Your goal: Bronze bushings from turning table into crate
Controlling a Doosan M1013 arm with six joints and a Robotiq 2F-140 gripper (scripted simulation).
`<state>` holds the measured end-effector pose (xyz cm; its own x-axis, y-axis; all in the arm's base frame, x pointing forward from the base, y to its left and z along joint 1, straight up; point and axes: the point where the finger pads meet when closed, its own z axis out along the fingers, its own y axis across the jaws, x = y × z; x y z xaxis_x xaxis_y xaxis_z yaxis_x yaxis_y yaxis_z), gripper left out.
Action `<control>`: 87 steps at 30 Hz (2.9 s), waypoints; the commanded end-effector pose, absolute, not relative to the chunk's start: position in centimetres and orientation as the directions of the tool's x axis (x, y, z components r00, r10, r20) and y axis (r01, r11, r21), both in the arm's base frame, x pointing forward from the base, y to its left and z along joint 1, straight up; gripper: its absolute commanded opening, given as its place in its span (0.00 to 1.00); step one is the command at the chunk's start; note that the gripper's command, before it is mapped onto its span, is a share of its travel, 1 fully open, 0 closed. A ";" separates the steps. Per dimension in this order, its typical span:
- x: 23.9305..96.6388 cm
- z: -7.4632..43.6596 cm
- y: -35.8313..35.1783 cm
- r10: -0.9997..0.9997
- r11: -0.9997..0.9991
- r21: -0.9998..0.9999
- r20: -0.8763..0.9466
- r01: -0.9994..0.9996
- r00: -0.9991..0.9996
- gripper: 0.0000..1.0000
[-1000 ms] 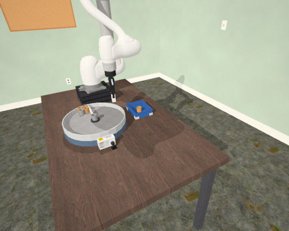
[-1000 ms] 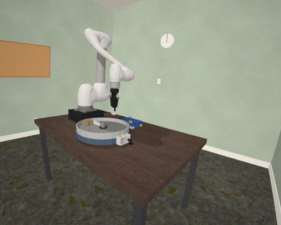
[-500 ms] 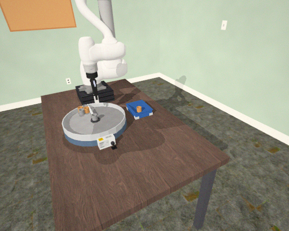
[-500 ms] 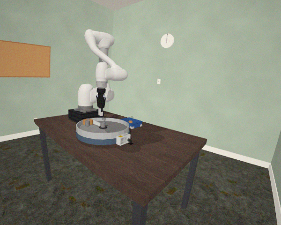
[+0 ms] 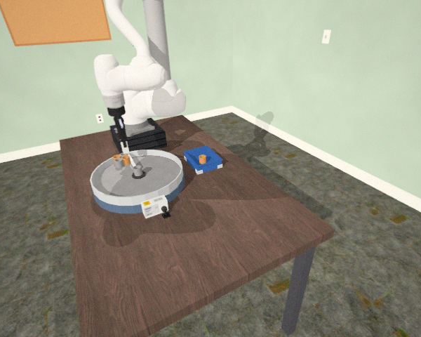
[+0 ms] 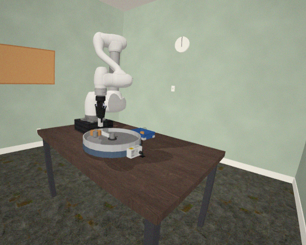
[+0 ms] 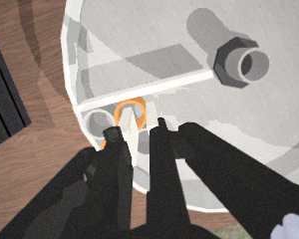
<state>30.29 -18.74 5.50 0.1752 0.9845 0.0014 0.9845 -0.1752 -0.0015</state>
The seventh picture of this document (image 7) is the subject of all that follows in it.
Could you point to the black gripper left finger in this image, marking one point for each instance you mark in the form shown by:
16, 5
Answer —
108, 196

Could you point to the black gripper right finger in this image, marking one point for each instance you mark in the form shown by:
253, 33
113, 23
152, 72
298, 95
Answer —
265, 203

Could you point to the grey hollow cylinder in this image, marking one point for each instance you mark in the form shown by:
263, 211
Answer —
261, 65
143, 146
92, 128

